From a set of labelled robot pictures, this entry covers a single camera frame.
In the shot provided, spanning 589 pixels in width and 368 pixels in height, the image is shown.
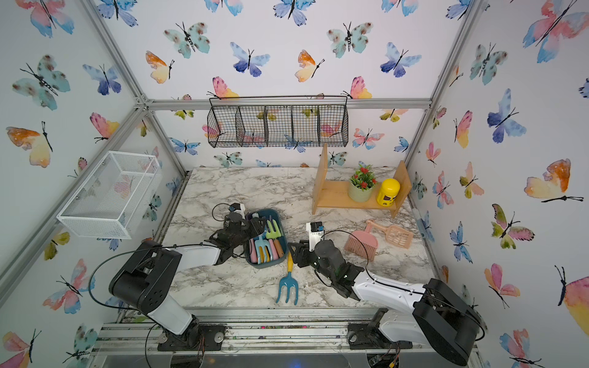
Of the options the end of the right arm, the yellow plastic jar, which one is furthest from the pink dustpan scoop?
the end of the right arm

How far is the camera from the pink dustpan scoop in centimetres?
98

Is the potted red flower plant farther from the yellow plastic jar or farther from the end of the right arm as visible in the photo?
the end of the right arm

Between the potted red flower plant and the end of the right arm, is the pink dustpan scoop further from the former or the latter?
the end of the right arm

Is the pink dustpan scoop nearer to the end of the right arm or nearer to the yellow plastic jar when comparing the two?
the yellow plastic jar

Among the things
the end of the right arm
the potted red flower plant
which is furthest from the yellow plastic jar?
the end of the right arm
